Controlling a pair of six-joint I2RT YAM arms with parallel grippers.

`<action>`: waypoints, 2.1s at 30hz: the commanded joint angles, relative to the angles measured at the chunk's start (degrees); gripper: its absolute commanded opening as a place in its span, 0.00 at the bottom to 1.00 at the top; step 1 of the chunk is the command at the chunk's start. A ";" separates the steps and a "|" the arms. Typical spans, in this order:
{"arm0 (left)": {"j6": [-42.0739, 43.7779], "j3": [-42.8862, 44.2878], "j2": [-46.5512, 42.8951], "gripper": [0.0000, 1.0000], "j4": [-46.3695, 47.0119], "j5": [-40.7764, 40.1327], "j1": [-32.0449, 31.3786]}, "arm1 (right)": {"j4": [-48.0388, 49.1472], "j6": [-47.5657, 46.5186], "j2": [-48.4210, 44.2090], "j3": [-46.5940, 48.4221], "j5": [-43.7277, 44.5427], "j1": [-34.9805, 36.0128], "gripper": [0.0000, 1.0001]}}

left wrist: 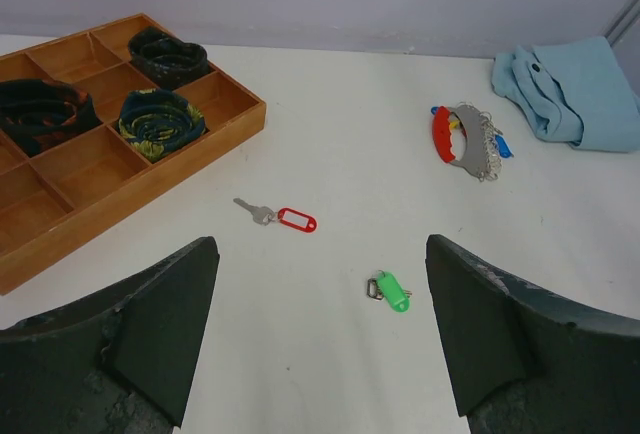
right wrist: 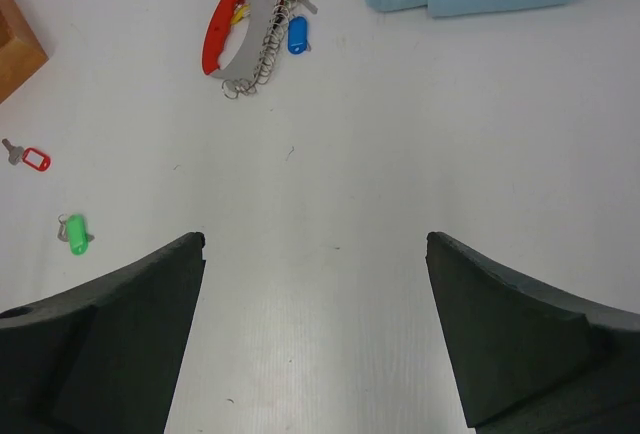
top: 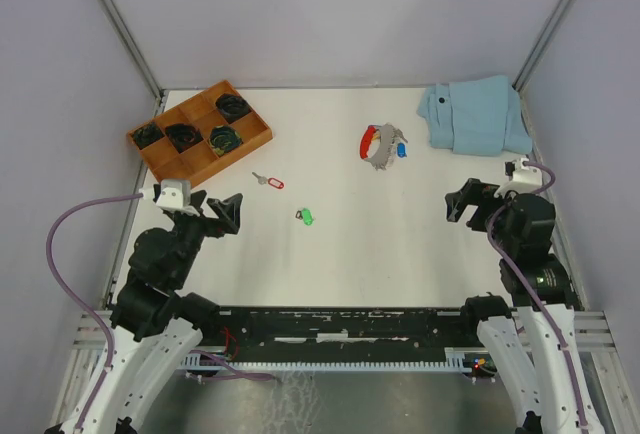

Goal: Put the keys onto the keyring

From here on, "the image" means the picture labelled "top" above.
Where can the black rolled band back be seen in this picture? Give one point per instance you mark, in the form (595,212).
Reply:
(232,107)

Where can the black red rolled band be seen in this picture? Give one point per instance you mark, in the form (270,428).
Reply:
(183,136)

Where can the key with red tag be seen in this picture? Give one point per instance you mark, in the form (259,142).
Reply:
(269,181)

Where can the black yellow rolled band left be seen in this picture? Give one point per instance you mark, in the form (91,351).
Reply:
(146,135)

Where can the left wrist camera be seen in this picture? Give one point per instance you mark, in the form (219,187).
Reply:
(170,195)

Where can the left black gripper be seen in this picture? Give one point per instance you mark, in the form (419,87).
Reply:
(228,210)

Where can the key with green tag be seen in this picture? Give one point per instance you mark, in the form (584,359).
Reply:
(305,215)

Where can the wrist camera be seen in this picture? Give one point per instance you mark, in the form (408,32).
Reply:
(521,179)
(170,195)

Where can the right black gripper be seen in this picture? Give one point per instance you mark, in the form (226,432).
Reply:
(473,192)

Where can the metal key holder red handle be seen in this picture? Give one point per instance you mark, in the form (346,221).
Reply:
(378,145)

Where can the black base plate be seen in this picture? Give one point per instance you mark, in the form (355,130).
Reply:
(337,335)

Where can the black green rolled band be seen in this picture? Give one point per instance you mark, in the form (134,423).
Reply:
(224,139)

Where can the blue key tag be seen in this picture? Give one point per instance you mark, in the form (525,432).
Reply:
(400,150)

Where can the light blue folded cloth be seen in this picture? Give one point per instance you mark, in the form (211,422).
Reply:
(477,118)

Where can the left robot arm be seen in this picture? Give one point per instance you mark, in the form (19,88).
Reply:
(152,328)

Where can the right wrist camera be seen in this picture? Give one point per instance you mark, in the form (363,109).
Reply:
(521,179)

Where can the wooden compartment tray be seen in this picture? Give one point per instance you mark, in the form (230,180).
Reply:
(200,163)

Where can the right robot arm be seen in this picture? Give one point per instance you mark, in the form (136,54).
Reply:
(531,338)

